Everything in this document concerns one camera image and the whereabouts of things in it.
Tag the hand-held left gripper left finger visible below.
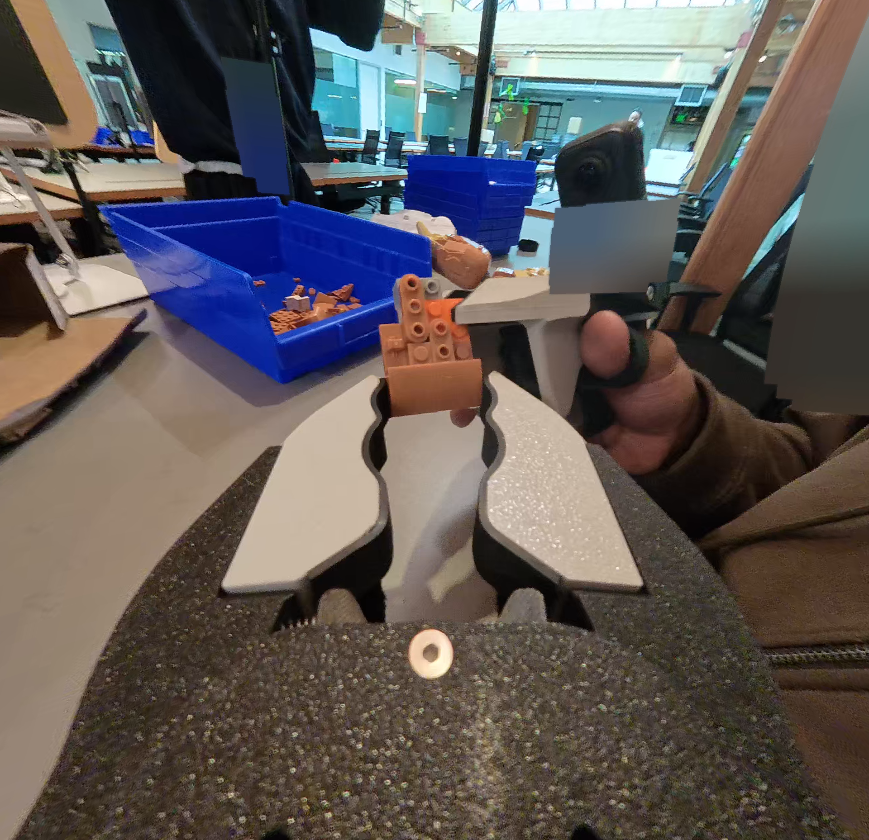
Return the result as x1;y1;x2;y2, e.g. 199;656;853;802
222;376;395;599

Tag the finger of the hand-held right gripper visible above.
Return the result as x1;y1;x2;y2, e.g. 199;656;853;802
454;272;593;329

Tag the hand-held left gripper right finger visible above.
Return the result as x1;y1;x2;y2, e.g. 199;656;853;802
473;372;646;599

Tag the brown brick assembly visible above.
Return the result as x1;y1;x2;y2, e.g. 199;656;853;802
378;272;486;428

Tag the blue plastic bin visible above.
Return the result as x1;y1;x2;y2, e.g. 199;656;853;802
102;195;434;385

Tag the person's right forearm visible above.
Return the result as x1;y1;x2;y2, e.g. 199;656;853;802
636;376;832;542

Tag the brown toy figure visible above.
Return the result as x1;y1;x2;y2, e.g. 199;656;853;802
367;212;494;293

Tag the stack of blue bins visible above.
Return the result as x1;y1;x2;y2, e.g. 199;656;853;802
404;154;540;256

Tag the black pole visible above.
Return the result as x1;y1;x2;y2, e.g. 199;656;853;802
468;0;505;160

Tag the pile of brown bricks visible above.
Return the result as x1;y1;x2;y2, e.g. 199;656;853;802
264;280;368;337

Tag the black office chair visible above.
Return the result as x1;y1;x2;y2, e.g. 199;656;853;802
358;127;411;166

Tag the white screen stand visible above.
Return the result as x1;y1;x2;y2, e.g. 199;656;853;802
0;112;149;316

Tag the wooden background table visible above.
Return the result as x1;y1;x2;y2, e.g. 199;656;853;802
21;159;411;206

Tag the wood-framed black screen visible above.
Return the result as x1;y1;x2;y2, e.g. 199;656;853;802
0;0;99;149

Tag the wooden post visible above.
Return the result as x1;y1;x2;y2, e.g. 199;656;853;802
659;0;869;336

